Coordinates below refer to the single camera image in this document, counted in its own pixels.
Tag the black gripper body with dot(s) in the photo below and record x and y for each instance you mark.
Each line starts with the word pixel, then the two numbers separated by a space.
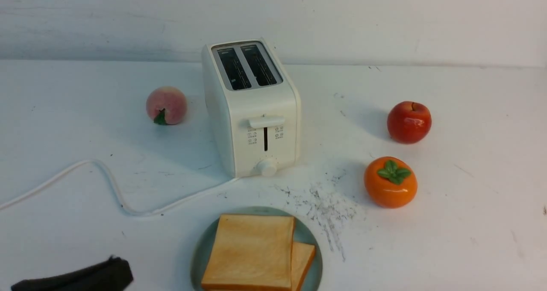
pixel 114 274

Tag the white two-slot toaster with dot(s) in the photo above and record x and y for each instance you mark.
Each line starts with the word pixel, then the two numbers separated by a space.
pixel 254 107

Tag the light blue plate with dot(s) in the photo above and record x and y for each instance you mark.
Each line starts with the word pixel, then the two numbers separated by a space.
pixel 311 280

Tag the pink peach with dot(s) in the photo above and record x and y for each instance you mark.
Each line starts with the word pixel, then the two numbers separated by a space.
pixel 166 106

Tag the toast slice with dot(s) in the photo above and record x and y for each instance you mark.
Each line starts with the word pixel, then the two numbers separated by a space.
pixel 251 253
pixel 301 260

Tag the orange persimmon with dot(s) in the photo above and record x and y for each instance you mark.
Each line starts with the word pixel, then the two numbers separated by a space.
pixel 390 182

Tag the red apple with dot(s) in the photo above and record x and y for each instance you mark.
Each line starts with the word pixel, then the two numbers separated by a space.
pixel 409 122

